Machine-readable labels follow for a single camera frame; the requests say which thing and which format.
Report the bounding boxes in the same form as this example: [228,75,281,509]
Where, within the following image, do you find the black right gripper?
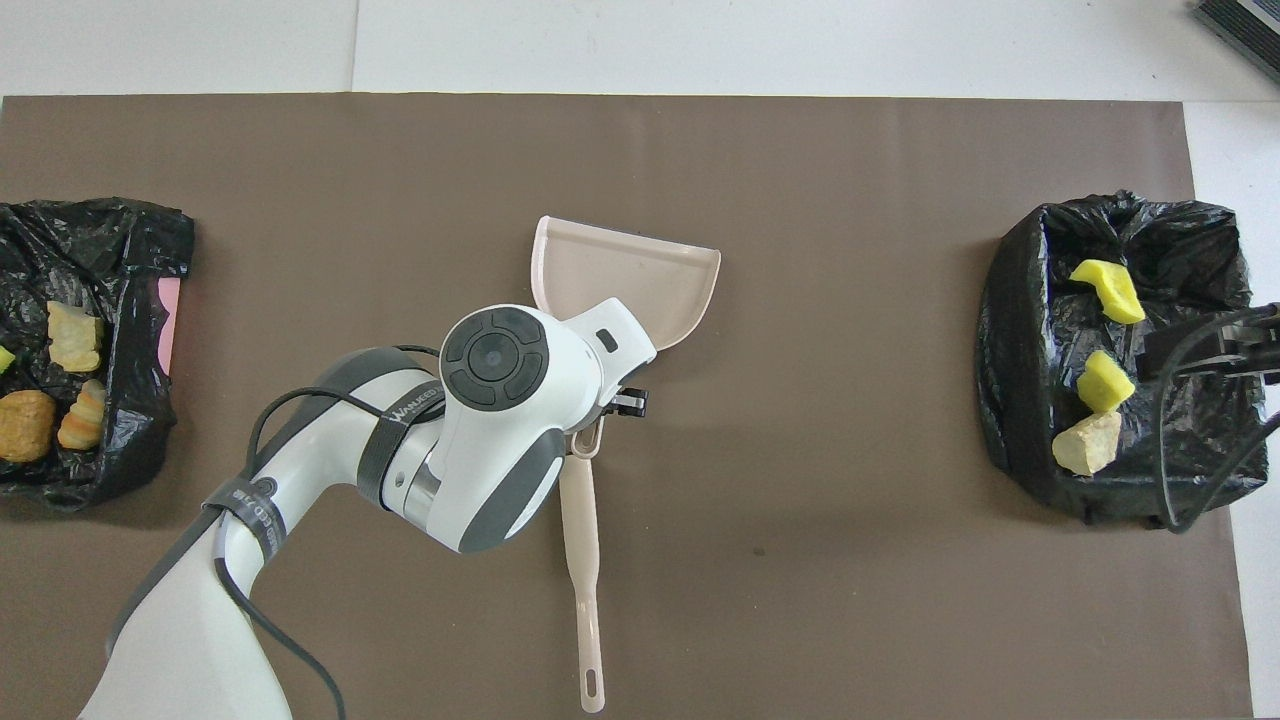
[1143,303,1280,386]

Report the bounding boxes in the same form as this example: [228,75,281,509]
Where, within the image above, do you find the yellow sponge with green side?
[1077,350,1137,413]

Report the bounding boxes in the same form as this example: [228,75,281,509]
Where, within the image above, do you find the notched yellow sponge piece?
[1070,259,1147,325]

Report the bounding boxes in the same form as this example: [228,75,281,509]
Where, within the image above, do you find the beige plastic dustpan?
[531,215,722,461]

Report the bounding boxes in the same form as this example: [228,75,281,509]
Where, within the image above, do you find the beige hand brush black bristles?
[558,455,607,714]

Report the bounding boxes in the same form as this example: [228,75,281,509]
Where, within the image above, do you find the orange striped croissant piece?
[57,379,107,452]

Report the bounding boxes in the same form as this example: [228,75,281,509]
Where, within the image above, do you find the pale bread piece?
[47,301,105,374]

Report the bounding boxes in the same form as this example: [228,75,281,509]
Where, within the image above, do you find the brown oval bread roll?
[0,390,57,463]

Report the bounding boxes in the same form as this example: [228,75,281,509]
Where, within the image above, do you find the black plastic trash bag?
[975,190,1271,531]
[0,198,196,511]

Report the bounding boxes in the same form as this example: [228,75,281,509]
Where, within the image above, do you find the pink bin under bag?
[157,278,183,376]

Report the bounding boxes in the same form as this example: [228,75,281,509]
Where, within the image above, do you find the brown table mat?
[0,93,1256,720]

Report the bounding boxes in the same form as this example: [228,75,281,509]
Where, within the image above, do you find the black ribbed device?
[1193,0,1280,86]

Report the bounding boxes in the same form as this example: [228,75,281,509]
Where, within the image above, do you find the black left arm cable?
[212,345,446,720]

